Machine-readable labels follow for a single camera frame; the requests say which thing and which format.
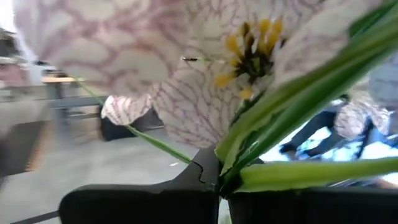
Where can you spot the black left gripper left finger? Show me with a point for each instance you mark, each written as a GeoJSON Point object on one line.
{"type": "Point", "coordinates": [140, 205]}

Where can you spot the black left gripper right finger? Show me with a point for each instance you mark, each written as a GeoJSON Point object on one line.
{"type": "Point", "coordinates": [311, 208]}

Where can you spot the white veined flower spray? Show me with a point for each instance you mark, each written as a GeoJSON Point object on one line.
{"type": "Point", "coordinates": [192, 102]}

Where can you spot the black box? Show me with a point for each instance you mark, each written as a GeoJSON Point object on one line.
{"type": "Point", "coordinates": [115, 132]}

